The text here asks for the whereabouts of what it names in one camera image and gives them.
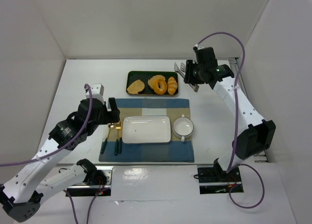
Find silver metal tongs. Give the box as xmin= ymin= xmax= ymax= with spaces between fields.
xmin=174 ymin=62 xmax=199 ymax=93

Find orange ring donut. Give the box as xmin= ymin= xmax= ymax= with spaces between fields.
xmin=153 ymin=78 xmax=167 ymax=95

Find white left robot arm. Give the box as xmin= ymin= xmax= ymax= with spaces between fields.
xmin=0 ymin=97 xmax=120 ymax=223

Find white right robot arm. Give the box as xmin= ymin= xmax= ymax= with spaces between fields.
xmin=180 ymin=60 xmax=276 ymax=182

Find striped croissant bread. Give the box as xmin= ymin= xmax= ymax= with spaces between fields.
xmin=167 ymin=77 xmax=178 ymax=95

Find tan bread slice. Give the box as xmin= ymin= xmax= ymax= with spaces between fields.
xmin=126 ymin=79 xmax=145 ymax=94

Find brown bread slice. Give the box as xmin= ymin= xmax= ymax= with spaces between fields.
xmin=148 ymin=75 xmax=166 ymax=90

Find dark green serving tray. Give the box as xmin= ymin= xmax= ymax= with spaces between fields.
xmin=126 ymin=71 xmax=179 ymax=96

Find blue beige checkered placemat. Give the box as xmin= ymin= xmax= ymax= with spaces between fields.
xmin=98 ymin=98 xmax=194 ymax=163

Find white rectangular plate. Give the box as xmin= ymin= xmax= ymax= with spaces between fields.
xmin=122 ymin=115 xmax=171 ymax=144

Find gold knife green handle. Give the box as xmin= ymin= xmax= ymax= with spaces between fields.
xmin=100 ymin=123 xmax=115 ymax=154

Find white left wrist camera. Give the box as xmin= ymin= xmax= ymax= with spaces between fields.
xmin=84 ymin=84 xmax=104 ymax=99

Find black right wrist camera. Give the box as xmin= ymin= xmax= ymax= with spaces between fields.
xmin=193 ymin=46 xmax=218 ymax=67

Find gold fork green handle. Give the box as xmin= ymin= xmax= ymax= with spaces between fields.
xmin=114 ymin=121 xmax=121 ymax=156

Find white two-handled soup bowl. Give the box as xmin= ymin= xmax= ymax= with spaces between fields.
xmin=173 ymin=115 xmax=194 ymax=142

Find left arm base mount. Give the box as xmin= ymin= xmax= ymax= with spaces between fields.
xmin=66 ymin=166 xmax=113 ymax=197

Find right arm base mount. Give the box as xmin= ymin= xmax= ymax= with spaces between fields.
xmin=193 ymin=167 xmax=244 ymax=194

